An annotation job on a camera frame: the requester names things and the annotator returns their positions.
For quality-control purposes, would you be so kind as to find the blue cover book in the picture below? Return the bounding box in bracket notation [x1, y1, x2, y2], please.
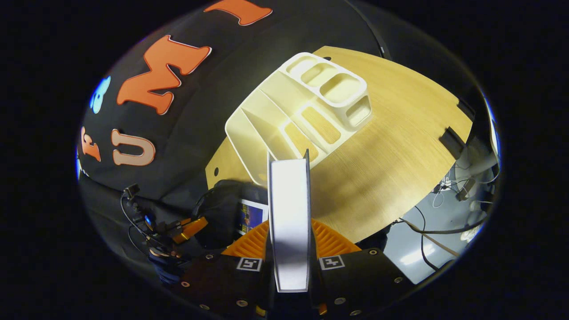
[238, 199, 270, 236]

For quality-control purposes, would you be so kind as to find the dark backdrop frame pole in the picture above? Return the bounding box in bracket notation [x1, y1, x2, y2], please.
[351, 0, 392, 60]

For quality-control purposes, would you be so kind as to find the black schoolbag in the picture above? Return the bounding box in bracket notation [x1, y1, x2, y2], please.
[193, 179, 272, 250]

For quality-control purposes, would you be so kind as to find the white floor cable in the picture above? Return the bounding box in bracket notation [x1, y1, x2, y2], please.
[431, 162, 498, 209]

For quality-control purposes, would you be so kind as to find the cream plastic bookshelf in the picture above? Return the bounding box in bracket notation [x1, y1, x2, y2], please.
[224, 52, 373, 187]

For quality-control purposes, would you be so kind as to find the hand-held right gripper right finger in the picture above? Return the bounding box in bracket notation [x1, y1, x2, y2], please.
[309, 218, 417, 319]

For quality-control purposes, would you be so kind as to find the grey spine book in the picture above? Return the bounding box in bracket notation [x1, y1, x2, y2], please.
[267, 150, 312, 293]

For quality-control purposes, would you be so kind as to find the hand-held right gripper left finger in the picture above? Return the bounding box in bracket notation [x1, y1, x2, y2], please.
[178, 220, 279, 319]

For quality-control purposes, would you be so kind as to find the black floor cable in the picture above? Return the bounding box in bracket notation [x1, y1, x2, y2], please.
[395, 204, 487, 272]

